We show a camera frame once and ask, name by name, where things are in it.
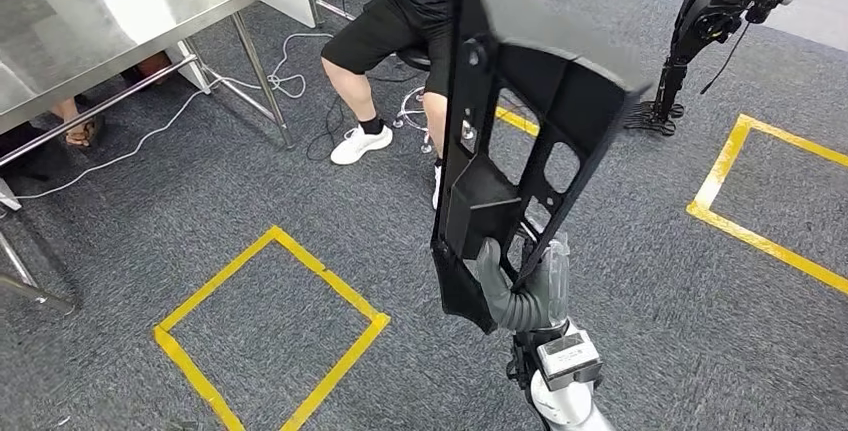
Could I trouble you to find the chrome swivel stool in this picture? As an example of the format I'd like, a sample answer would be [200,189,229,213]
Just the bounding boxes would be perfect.
[392,46,478,156]

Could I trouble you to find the black plastic panel part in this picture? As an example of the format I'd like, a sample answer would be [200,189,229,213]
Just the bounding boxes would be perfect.
[430,0,654,337]

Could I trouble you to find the stainless steel workbench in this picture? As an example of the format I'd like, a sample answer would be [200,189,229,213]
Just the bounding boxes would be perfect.
[0,0,296,317]

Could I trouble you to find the person behind workbench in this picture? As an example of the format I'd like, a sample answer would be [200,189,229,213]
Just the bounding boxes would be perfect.
[49,50,175,149]

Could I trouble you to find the white floor cable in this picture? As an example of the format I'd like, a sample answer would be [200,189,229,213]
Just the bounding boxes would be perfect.
[13,31,335,202]

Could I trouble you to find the black floor cable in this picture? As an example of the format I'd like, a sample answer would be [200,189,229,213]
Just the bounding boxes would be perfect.
[304,0,439,164]

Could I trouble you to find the yellow floor tape square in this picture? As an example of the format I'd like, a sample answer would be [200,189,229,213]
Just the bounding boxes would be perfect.
[685,113,848,297]
[152,225,392,431]

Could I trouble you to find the seated person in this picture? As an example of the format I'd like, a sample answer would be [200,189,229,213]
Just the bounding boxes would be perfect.
[321,0,531,211]

